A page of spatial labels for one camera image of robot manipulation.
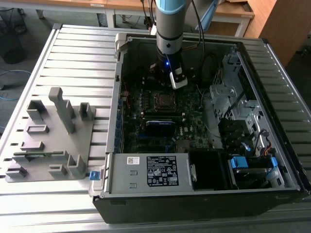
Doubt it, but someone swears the metal socket cover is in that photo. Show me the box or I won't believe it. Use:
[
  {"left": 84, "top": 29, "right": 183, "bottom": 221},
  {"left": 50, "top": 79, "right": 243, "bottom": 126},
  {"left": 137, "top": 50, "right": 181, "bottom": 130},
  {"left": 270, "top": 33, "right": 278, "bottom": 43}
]
[{"left": 155, "top": 92, "right": 176, "bottom": 110}]

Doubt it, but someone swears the silver CPU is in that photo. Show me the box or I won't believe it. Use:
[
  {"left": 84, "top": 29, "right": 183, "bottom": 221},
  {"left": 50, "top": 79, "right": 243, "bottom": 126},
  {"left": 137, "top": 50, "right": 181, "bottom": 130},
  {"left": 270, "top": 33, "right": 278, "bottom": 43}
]
[{"left": 159, "top": 95, "right": 173, "bottom": 108}]

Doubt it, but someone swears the CPU socket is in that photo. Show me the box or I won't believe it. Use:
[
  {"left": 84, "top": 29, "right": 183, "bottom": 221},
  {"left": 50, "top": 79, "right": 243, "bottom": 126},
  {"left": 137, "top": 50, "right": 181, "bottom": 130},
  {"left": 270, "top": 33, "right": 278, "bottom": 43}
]
[{"left": 153, "top": 90, "right": 178, "bottom": 113}]

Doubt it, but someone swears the black RAM slot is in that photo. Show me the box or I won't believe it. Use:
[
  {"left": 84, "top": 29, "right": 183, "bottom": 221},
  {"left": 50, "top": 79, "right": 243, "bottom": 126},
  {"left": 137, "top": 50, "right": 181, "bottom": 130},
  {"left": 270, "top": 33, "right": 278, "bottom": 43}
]
[
  {"left": 145, "top": 116, "right": 183, "bottom": 120},
  {"left": 145, "top": 109, "right": 183, "bottom": 114}
]

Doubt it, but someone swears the pale blue teach pendant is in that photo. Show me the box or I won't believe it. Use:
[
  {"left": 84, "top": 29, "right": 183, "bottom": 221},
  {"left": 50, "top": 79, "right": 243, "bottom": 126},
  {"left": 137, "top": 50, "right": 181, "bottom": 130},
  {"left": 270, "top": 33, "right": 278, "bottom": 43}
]
[{"left": 196, "top": 0, "right": 219, "bottom": 29}]

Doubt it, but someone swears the metal disk bay cage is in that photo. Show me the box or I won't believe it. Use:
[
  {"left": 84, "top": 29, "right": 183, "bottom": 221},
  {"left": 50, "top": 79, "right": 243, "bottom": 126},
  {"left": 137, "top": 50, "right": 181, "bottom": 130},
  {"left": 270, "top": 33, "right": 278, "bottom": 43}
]
[{"left": 209, "top": 46, "right": 267, "bottom": 152}]

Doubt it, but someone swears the black graphics card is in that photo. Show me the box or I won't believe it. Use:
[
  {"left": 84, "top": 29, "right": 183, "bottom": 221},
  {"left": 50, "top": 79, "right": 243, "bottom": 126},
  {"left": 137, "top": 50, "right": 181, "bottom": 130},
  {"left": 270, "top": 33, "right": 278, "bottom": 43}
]
[{"left": 145, "top": 119, "right": 177, "bottom": 138}]

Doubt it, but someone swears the green motherboard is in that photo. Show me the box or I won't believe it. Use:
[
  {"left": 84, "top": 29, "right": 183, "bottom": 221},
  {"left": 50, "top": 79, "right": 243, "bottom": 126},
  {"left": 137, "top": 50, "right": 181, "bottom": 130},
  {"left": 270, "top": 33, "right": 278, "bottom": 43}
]
[{"left": 120, "top": 77, "right": 224, "bottom": 154}]

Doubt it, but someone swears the square chipset heatsink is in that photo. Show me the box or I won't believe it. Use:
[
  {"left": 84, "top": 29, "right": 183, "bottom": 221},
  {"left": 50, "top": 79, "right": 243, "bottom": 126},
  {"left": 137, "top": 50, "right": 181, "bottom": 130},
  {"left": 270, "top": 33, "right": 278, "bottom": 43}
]
[{"left": 176, "top": 140, "right": 190, "bottom": 153}]

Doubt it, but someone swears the black plastic drive holder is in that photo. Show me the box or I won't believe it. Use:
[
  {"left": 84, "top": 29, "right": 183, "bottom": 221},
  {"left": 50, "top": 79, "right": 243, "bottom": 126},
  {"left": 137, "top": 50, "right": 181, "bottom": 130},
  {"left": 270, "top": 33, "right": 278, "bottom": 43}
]
[{"left": 217, "top": 118, "right": 252, "bottom": 152}]

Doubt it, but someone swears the grey power supply unit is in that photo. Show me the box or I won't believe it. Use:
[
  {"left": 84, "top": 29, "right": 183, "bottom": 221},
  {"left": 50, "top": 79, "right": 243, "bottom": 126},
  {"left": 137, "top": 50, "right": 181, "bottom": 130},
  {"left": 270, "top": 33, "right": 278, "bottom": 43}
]
[{"left": 103, "top": 152, "right": 195, "bottom": 195}]

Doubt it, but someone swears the wooden cabinet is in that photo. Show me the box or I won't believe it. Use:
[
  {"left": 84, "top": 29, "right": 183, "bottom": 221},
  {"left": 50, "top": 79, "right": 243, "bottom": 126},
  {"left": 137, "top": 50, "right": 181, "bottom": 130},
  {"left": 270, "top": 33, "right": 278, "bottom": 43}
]
[{"left": 250, "top": 0, "right": 311, "bottom": 67}]

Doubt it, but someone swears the hard disk in blue carrier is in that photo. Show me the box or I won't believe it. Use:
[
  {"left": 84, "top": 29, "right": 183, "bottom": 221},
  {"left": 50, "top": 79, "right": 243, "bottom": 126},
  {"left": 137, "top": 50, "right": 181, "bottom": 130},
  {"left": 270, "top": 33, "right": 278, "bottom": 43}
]
[{"left": 227, "top": 155, "right": 279, "bottom": 190}]

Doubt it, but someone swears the grey parts rack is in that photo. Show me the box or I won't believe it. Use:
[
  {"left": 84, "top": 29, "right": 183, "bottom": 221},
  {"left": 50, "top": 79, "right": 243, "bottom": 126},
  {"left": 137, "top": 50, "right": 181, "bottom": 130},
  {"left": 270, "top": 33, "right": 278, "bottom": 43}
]
[{"left": 4, "top": 86, "right": 97, "bottom": 183}]

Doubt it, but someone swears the green RAM stick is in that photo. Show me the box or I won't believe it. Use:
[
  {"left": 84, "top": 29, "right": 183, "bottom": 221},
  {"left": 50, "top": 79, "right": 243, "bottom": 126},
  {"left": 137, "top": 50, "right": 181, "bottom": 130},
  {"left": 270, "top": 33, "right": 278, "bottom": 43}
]
[{"left": 24, "top": 151, "right": 64, "bottom": 156}]

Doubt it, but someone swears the black round bin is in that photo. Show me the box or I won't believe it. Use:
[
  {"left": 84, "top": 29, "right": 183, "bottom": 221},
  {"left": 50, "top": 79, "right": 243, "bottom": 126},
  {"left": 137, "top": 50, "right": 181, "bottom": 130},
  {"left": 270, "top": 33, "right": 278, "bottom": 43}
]
[{"left": 1, "top": 33, "right": 27, "bottom": 65}]

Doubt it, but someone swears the black PC case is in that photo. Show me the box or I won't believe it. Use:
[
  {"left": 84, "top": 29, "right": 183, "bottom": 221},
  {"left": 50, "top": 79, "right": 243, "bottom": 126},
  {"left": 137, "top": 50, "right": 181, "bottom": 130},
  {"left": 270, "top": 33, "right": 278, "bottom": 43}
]
[{"left": 91, "top": 31, "right": 311, "bottom": 224}]

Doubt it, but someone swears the black mesh basket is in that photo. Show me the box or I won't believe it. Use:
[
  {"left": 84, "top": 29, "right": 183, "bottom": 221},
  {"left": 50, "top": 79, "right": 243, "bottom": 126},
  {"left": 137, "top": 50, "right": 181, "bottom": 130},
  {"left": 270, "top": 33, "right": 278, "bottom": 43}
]
[{"left": 0, "top": 7, "right": 27, "bottom": 34}]

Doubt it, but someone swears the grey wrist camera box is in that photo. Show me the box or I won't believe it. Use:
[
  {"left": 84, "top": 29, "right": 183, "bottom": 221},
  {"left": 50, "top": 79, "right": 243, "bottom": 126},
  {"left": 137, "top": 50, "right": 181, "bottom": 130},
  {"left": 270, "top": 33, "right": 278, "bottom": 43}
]
[{"left": 169, "top": 65, "right": 189, "bottom": 90}]

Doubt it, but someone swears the black looped cable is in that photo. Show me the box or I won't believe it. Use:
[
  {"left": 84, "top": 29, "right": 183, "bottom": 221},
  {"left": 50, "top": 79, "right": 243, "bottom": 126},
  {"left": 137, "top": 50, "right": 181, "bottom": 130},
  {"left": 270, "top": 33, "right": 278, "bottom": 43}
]
[{"left": 199, "top": 53, "right": 219, "bottom": 85}]

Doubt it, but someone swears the grey plastic case handle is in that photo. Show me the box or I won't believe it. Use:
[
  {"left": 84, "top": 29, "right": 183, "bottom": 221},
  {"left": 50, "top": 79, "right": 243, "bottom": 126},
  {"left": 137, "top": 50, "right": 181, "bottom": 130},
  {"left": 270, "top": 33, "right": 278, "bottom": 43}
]
[{"left": 114, "top": 33, "right": 129, "bottom": 61}]

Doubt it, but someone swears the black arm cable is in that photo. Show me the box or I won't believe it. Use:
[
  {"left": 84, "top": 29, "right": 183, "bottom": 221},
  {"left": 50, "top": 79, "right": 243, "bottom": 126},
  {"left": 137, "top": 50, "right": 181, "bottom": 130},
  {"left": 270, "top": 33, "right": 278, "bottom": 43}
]
[{"left": 191, "top": 0, "right": 206, "bottom": 50}]

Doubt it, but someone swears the black cage cable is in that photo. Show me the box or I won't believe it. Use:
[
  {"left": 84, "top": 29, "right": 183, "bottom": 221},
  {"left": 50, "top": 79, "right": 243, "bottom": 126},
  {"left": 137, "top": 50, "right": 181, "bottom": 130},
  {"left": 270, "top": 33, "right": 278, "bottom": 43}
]
[{"left": 224, "top": 92, "right": 246, "bottom": 119}]

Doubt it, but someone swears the wooden desk white frame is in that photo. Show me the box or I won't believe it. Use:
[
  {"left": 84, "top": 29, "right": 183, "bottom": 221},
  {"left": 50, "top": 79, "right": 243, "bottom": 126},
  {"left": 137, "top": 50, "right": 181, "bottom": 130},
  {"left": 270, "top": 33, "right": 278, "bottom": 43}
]
[
  {"left": 211, "top": 2, "right": 255, "bottom": 37},
  {"left": 0, "top": 0, "right": 156, "bottom": 29}
]

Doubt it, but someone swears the black disk wire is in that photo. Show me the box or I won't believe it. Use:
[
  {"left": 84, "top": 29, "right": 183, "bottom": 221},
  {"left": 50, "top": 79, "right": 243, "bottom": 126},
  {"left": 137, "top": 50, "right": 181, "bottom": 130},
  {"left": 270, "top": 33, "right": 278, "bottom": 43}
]
[{"left": 257, "top": 129, "right": 276, "bottom": 156}]

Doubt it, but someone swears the blue floor cable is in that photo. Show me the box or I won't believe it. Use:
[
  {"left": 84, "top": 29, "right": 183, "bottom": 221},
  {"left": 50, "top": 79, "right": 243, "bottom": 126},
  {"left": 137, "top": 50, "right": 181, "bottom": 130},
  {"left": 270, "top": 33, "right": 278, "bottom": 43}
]
[{"left": 0, "top": 69, "right": 32, "bottom": 100}]

